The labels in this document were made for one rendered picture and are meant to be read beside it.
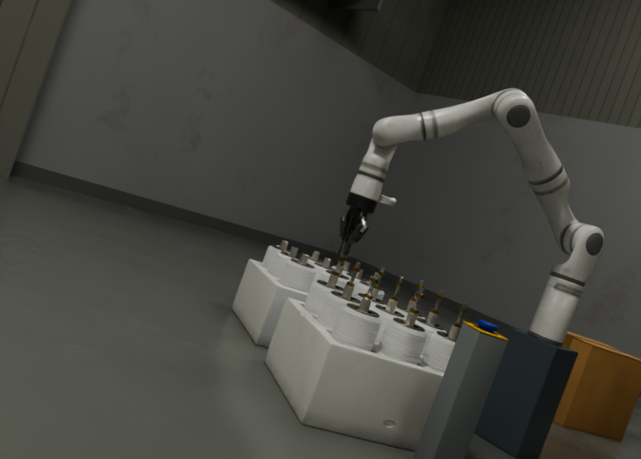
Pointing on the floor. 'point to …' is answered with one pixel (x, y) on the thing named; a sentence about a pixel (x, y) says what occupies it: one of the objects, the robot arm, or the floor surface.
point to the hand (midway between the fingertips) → (344, 249)
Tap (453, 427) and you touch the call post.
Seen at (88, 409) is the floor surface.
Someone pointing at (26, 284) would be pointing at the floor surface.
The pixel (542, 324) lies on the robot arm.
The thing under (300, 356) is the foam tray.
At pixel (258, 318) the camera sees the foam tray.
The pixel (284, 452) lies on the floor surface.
